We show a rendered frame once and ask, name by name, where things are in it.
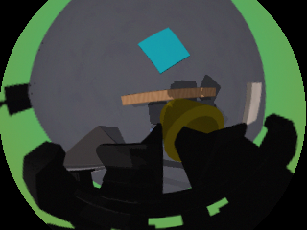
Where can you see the olive yellow cup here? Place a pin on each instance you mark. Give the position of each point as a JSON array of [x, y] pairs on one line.
[[180, 113]]

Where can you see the large beige wedge block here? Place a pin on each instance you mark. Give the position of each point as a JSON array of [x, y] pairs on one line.
[[252, 102]]

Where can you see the tan wooden flat bar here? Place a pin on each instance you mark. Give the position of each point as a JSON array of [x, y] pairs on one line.
[[167, 94]]

